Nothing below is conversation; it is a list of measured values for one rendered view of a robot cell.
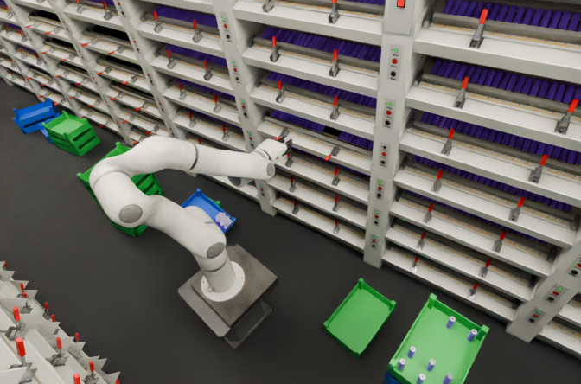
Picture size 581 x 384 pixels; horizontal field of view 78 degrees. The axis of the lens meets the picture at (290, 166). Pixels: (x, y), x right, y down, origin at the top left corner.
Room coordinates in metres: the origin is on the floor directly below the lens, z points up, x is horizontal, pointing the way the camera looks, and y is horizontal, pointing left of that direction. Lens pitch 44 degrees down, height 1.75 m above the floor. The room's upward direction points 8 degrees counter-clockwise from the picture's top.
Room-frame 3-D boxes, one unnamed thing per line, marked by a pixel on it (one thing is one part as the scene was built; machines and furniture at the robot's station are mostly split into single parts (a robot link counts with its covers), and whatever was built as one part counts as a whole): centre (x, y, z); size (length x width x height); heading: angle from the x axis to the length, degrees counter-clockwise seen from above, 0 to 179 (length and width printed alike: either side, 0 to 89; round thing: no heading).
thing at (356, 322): (0.71, -0.23, 0.04); 0.30 x 0.20 x 0.08; 132
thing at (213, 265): (0.84, 0.38, 0.63); 0.19 x 0.12 x 0.24; 35
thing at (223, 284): (0.82, 0.36, 0.42); 0.19 x 0.19 x 0.18
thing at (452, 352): (0.40, -0.41, 0.44); 0.30 x 0.20 x 0.08; 134
